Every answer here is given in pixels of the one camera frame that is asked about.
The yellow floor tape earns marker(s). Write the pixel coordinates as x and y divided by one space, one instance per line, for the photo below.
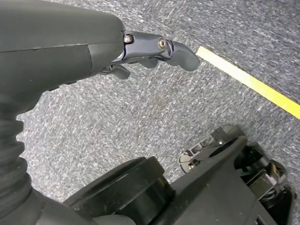
252 82

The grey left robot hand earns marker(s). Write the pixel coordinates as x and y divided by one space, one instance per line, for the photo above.
47 46

